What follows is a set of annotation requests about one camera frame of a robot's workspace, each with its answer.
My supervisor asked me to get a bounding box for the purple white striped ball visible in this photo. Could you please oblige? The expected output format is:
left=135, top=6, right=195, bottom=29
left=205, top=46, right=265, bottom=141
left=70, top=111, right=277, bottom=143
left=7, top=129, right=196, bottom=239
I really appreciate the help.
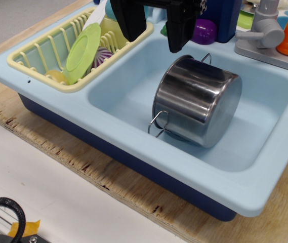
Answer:
left=91, top=47, right=113, bottom=68

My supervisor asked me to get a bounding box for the blue toy item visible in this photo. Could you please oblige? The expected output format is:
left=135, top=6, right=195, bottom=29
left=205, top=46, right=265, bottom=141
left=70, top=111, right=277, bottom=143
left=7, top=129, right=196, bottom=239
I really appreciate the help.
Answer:
left=277, top=11, right=288, bottom=30

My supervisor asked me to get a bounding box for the green plastic plate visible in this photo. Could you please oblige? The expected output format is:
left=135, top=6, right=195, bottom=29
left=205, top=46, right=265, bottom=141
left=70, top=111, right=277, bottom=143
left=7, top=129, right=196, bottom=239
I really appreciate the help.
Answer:
left=63, top=23, right=101, bottom=85

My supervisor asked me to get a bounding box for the white plastic utensil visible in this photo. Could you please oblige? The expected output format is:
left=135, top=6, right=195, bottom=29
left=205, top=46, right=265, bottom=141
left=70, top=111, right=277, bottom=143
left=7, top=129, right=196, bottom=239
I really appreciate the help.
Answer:
left=82, top=0, right=108, bottom=30

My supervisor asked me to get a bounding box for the green toy plate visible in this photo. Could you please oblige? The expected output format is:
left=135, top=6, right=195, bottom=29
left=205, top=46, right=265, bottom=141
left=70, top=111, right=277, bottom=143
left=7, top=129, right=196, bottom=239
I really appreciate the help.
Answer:
left=237, top=10, right=254, bottom=29

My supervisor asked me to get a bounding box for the yellow round toy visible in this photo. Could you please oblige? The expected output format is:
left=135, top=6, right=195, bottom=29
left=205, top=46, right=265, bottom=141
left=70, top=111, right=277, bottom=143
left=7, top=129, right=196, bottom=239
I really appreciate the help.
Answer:
left=45, top=70, right=68, bottom=86

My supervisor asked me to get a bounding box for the dark blue box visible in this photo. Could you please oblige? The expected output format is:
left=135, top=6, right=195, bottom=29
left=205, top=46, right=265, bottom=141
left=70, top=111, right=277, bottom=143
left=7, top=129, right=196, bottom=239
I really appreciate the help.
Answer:
left=198, top=0, right=242, bottom=43

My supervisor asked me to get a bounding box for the purple toy eggplant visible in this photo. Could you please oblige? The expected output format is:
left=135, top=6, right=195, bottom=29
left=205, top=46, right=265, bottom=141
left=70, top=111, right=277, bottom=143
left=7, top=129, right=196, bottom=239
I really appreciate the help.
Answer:
left=191, top=19, right=218, bottom=45

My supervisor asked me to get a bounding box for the light blue toy sink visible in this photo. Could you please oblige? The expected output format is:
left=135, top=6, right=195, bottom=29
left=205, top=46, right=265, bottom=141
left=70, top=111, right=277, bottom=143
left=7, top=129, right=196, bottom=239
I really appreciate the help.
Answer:
left=0, top=2, right=288, bottom=223

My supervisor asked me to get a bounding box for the wooden plywood board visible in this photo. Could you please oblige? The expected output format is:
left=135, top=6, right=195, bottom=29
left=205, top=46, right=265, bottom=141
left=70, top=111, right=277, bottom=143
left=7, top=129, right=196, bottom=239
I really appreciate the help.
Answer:
left=0, top=1, right=288, bottom=242

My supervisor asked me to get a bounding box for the stainless steel pot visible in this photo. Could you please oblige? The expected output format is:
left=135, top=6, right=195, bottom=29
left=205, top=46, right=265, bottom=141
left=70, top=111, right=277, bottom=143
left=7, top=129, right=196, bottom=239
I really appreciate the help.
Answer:
left=150, top=55, right=242, bottom=148

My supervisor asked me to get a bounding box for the grey toy faucet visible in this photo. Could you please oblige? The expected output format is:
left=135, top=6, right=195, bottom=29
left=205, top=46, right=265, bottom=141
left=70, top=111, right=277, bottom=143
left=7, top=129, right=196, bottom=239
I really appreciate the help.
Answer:
left=234, top=1, right=288, bottom=69

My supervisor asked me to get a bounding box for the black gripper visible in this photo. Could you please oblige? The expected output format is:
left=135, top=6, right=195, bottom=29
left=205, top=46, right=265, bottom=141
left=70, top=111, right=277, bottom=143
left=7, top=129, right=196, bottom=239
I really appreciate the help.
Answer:
left=110, top=0, right=206, bottom=53

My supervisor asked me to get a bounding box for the yellow dish rack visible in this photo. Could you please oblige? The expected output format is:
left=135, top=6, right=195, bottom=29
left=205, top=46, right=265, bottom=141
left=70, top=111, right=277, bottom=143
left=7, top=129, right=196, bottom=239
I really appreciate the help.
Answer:
left=7, top=7, right=154, bottom=93

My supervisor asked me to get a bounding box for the yellow tape piece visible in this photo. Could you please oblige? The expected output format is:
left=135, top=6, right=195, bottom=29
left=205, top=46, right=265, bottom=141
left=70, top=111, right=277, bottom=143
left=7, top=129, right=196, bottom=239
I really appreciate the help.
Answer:
left=8, top=220, right=40, bottom=237

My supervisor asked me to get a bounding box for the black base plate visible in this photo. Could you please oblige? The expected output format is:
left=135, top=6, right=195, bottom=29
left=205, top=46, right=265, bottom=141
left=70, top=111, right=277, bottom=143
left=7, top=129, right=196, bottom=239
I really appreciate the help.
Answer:
left=0, top=234, right=49, bottom=243

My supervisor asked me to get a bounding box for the black braided cable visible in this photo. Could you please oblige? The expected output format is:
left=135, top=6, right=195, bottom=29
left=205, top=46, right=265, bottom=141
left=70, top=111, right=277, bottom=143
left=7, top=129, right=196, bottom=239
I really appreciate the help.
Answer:
left=0, top=197, right=27, bottom=243

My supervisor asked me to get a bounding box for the teal plastic cup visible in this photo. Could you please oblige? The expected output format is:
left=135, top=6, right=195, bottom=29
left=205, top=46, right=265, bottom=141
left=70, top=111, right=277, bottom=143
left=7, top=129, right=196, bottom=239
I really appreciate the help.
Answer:
left=105, top=0, right=117, bottom=21

